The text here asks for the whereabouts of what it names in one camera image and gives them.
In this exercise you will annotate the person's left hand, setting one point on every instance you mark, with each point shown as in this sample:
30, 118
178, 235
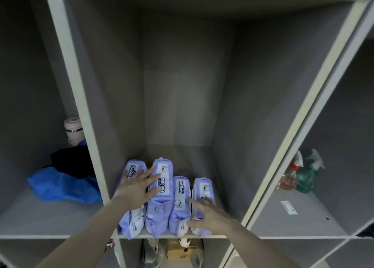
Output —
134, 192

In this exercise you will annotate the person's right hand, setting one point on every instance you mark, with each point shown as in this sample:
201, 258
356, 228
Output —
213, 218

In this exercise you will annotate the pink spray bottle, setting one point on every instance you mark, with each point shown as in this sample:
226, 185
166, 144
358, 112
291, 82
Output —
287, 180

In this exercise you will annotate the green spray bottle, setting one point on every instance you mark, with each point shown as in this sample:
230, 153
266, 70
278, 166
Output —
306, 180

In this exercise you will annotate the grey cubby shelf unit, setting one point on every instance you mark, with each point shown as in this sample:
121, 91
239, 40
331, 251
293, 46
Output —
181, 72

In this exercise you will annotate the person's right forearm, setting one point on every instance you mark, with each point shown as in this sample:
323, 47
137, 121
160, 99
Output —
260, 247

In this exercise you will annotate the person's left forearm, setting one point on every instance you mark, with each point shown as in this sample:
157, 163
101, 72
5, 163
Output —
84, 238

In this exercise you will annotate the brown cardboard box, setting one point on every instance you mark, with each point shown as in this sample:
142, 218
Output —
184, 254

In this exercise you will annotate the grey white sneaker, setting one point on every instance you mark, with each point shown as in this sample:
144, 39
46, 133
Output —
152, 251

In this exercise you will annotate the blue plastic bag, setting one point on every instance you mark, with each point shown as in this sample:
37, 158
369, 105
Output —
64, 189

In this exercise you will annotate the white paper label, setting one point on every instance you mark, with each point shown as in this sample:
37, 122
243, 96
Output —
289, 207

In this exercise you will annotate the pink white lidded cup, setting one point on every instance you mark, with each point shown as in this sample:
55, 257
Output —
73, 130

